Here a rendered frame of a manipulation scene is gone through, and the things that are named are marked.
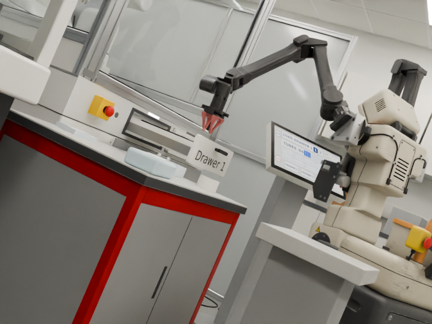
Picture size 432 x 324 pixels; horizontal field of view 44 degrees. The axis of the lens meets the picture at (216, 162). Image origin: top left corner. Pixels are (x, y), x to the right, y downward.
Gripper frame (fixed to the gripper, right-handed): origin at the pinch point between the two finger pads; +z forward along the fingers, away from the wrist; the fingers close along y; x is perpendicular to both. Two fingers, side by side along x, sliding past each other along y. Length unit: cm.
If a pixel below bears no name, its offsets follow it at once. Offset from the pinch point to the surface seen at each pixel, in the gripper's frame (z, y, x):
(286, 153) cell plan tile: -6, -2, 83
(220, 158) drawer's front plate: 8.3, 10.1, 1.2
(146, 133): 10.1, -13.1, -18.5
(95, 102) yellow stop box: 6.5, -20.6, -42.4
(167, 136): 8.2, -3.9, -17.9
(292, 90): -53, -52, 164
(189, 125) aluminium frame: 0.3, -24.7, 22.4
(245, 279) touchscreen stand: 65, 2, 89
